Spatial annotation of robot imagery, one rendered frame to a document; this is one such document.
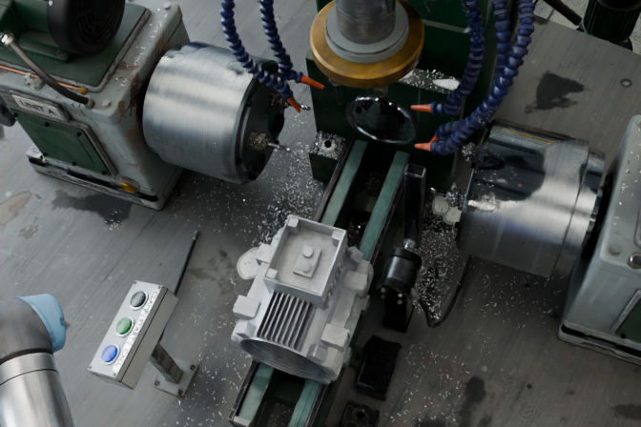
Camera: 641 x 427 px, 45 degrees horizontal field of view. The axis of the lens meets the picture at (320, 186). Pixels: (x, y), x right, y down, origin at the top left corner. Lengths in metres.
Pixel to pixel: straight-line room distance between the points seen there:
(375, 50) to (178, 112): 0.43
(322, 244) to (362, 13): 0.39
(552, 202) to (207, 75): 0.64
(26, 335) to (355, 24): 0.61
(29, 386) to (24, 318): 0.09
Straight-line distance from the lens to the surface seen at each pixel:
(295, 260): 1.26
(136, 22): 1.54
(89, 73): 1.49
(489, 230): 1.30
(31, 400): 0.95
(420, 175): 1.17
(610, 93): 1.87
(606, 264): 1.26
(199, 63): 1.45
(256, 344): 1.36
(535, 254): 1.32
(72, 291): 1.70
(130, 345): 1.31
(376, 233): 1.49
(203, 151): 1.43
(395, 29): 1.20
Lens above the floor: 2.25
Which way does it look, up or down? 60 degrees down
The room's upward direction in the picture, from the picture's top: 10 degrees counter-clockwise
